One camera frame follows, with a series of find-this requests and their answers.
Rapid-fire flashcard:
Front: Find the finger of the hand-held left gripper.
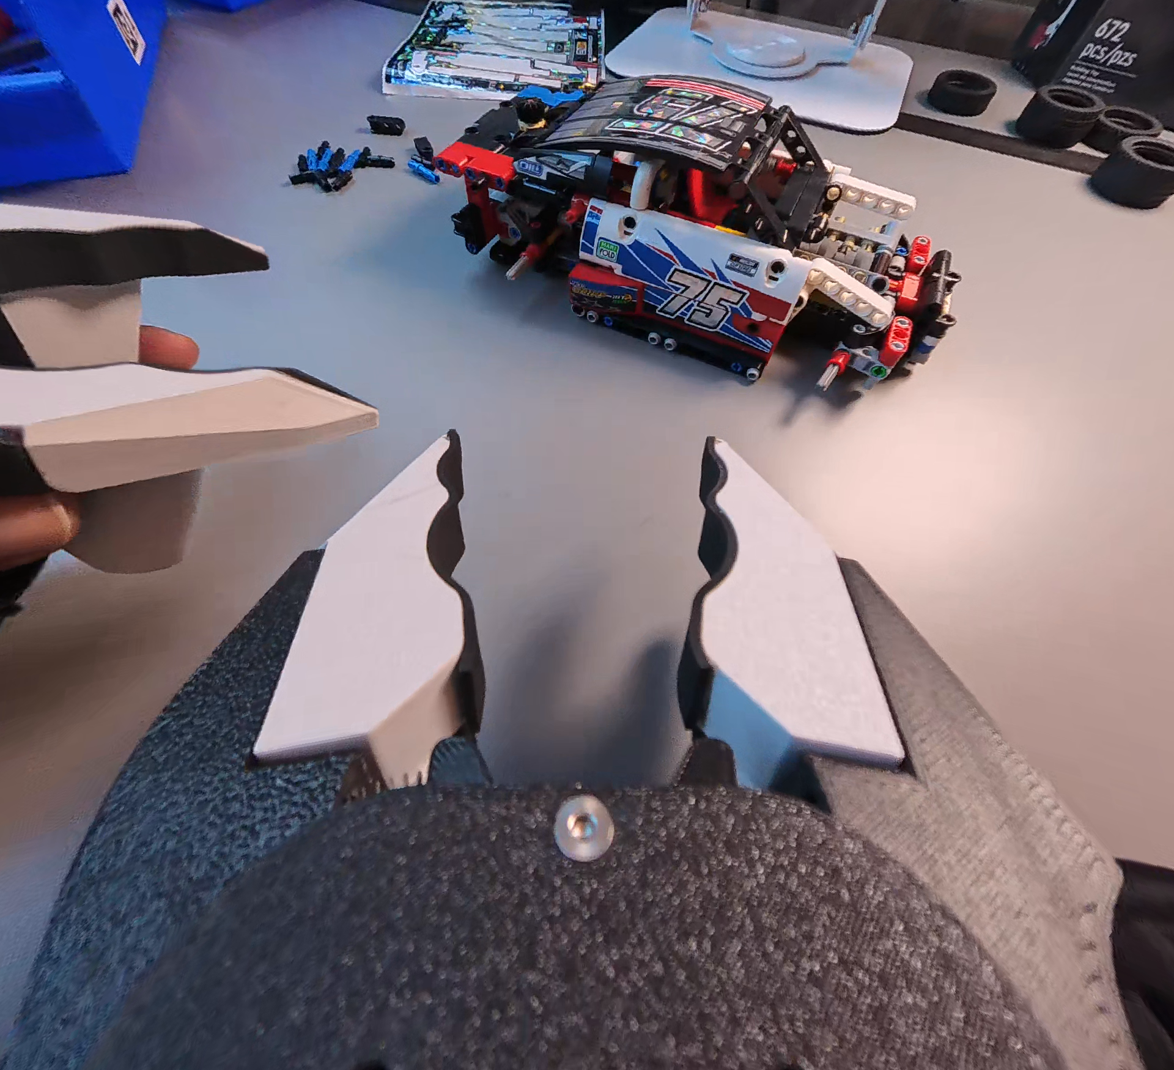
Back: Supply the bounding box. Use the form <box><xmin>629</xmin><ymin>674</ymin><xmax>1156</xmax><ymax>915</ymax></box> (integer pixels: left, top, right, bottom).
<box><xmin>0</xmin><ymin>366</ymin><xmax>380</xmax><ymax>575</ymax></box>
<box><xmin>0</xmin><ymin>204</ymin><xmax>270</xmax><ymax>372</ymax></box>

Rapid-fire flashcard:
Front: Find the pile of black blue pins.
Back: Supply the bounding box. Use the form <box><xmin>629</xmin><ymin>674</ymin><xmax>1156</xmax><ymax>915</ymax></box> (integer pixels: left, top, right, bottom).
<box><xmin>289</xmin><ymin>143</ymin><xmax>397</xmax><ymax>194</ymax></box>

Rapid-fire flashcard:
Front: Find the red white lego race car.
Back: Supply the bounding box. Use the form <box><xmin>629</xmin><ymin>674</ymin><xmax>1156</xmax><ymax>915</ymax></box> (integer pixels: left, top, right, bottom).
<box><xmin>435</xmin><ymin>77</ymin><xmax>964</xmax><ymax>385</ymax></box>

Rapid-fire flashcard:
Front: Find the black lego tire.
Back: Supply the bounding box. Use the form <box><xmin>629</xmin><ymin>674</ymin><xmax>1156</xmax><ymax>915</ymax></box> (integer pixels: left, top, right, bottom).
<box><xmin>1086</xmin><ymin>105</ymin><xmax>1165</xmax><ymax>156</ymax></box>
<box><xmin>927</xmin><ymin>70</ymin><xmax>998</xmax><ymax>118</ymax></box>
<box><xmin>1088</xmin><ymin>136</ymin><xmax>1174</xmax><ymax>211</ymax></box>
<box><xmin>1017</xmin><ymin>85</ymin><xmax>1106</xmax><ymax>151</ymax></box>

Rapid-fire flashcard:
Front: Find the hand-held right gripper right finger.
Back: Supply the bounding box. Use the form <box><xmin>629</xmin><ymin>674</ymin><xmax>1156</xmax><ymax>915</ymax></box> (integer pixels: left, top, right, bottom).
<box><xmin>676</xmin><ymin>438</ymin><xmax>907</xmax><ymax>793</ymax></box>

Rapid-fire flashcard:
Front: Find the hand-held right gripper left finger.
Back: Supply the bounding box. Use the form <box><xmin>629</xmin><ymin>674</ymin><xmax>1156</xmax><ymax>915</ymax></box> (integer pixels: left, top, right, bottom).
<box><xmin>252</xmin><ymin>430</ymin><xmax>484</xmax><ymax>789</ymax></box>

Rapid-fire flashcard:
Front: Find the white desk stand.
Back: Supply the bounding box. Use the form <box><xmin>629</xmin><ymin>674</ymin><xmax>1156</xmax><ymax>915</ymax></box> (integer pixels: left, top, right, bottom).
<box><xmin>603</xmin><ymin>0</ymin><xmax>936</xmax><ymax>134</ymax></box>

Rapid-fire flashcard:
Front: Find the person's left hand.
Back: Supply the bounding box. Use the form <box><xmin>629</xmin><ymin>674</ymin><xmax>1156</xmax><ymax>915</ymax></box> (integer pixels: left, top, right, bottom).
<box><xmin>0</xmin><ymin>326</ymin><xmax>201</xmax><ymax>579</ymax></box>

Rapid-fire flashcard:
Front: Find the dark clothing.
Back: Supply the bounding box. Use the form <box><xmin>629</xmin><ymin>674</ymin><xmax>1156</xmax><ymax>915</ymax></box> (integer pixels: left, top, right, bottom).
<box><xmin>1110</xmin><ymin>860</ymin><xmax>1174</xmax><ymax>1070</ymax></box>

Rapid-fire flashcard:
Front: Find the lego instruction booklet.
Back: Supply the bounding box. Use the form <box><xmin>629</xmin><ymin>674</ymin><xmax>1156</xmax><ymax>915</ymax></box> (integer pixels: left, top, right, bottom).
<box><xmin>380</xmin><ymin>0</ymin><xmax>609</xmax><ymax>99</ymax></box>

